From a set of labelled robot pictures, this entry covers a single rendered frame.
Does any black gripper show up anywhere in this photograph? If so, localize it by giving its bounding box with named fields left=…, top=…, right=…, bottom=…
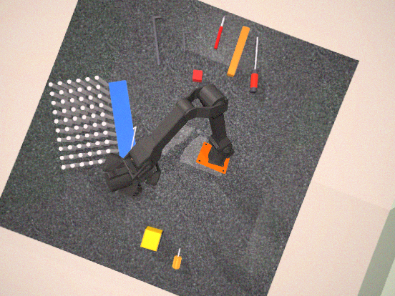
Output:
left=102, top=153, right=161, bottom=186

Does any blue flat strip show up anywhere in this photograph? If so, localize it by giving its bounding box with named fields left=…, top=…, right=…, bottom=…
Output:
left=109, top=80, right=134, bottom=158

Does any orange flat bar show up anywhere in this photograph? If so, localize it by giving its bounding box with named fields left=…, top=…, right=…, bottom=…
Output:
left=227, top=26, right=250, bottom=77

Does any small red cube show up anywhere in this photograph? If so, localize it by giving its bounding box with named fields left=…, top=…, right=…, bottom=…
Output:
left=192, top=70, right=203, bottom=82

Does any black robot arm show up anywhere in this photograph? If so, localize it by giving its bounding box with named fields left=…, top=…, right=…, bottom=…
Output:
left=104, top=84, right=235, bottom=197

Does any yellow block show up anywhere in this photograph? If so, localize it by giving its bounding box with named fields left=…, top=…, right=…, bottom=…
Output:
left=140, top=226, right=164, bottom=251

